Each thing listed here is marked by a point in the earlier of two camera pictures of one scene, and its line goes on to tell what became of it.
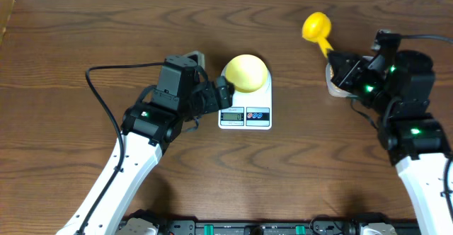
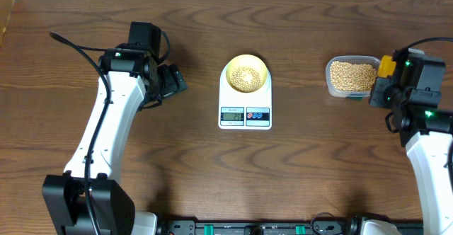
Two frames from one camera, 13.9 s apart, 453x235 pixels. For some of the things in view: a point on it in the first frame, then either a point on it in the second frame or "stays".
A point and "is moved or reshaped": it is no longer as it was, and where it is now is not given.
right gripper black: (342, 78) → (376, 98)
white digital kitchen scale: (249, 110) stays
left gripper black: (224, 100) → (174, 81)
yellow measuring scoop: (316, 27) is moved or reshaped
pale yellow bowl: (248, 73) stays
